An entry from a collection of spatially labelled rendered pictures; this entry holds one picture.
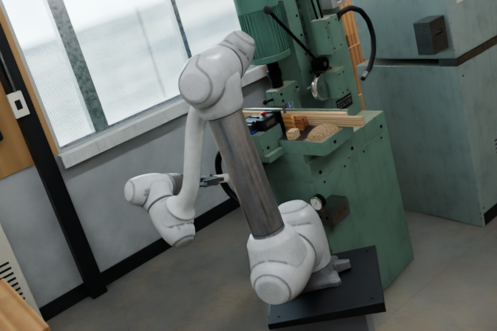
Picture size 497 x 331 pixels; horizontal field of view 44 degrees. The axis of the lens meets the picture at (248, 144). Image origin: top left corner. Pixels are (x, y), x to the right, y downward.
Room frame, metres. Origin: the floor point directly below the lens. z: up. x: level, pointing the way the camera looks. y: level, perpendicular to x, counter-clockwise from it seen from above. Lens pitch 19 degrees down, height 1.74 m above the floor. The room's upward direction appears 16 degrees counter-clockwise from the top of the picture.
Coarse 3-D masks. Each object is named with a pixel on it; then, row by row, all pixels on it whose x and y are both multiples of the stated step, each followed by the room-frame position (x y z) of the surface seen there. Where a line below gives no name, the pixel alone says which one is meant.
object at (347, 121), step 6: (312, 120) 2.46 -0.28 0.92; (318, 120) 2.44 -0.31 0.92; (324, 120) 2.42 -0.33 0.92; (330, 120) 2.39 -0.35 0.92; (336, 120) 2.37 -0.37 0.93; (342, 120) 2.35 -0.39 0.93; (348, 120) 2.33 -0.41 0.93; (354, 120) 2.30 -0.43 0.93; (360, 120) 2.28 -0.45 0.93; (348, 126) 2.33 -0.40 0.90; (354, 126) 2.31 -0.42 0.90; (360, 126) 2.29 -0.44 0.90
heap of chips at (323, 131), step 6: (318, 126) 2.33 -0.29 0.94; (324, 126) 2.32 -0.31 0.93; (330, 126) 2.32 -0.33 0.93; (336, 126) 2.34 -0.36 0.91; (312, 132) 2.31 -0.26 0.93; (318, 132) 2.29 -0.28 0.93; (324, 132) 2.29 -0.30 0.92; (330, 132) 2.30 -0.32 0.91; (306, 138) 2.33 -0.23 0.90; (312, 138) 2.29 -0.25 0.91; (318, 138) 2.27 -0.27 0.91; (324, 138) 2.27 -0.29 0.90
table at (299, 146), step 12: (300, 132) 2.42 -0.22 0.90; (336, 132) 2.31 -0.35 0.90; (348, 132) 2.36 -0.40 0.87; (288, 144) 2.37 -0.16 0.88; (300, 144) 2.33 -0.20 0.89; (312, 144) 2.28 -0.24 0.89; (324, 144) 2.25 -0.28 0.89; (336, 144) 2.30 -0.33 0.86; (264, 156) 2.35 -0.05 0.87; (276, 156) 2.36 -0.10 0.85
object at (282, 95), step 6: (288, 84) 2.58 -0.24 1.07; (294, 84) 2.60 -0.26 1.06; (270, 90) 2.57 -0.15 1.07; (276, 90) 2.54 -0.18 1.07; (282, 90) 2.55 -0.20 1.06; (288, 90) 2.57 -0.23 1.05; (270, 96) 2.56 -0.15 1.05; (276, 96) 2.53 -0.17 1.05; (282, 96) 2.54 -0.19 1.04; (288, 96) 2.57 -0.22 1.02; (294, 96) 2.59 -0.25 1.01; (270, 102) 2.56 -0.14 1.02; (276, 102) 2.54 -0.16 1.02; (282, 102) 2.53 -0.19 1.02
